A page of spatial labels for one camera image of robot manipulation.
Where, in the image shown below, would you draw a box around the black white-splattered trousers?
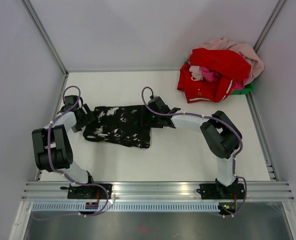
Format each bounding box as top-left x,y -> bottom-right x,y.
83,105 -> 151,149

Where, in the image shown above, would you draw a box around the magenta pink trousers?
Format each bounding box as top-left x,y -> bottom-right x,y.
200,67 -> 220,82

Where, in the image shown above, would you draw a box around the red trousers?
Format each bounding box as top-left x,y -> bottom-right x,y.
177,48 -> 251,103

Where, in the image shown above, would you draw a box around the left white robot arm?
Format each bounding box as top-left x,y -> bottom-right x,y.
32,95 -> 97,199

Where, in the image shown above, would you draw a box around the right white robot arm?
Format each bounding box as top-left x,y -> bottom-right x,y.
143,95 -> 243,198

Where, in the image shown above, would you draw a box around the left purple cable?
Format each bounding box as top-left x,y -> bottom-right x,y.
47,85 -> 110,216

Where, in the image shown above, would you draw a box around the purple cable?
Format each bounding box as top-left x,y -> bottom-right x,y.
140,86 -> 248,216
47,85 -> 110,216

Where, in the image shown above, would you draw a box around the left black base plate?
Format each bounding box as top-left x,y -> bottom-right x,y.
67,183 -> 113,200

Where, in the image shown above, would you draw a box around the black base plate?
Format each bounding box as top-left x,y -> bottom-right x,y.
196,183 -> 245,200
67,183 -> 113,200

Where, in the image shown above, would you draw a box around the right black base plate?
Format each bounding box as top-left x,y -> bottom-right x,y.
196,183 -> 245,200

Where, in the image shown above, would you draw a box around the aluminium mounting rail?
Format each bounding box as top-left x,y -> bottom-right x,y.
21,181 -> 294,202

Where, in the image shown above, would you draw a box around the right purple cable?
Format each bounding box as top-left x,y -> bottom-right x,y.
140,86 -> 248,216

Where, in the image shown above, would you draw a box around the white slotted cable duct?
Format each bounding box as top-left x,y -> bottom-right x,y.
32,201 -> 220,213

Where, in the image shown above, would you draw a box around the left aluminium frame post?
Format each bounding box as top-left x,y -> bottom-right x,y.
21,0 -> 68,77

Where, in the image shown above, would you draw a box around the aluminium frame post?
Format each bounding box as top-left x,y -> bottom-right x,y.
253,0 -> 288,53
21,0 -> 68,77

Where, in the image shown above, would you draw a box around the right aluminium frame post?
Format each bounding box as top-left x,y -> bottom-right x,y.
253,0 -> 288,53

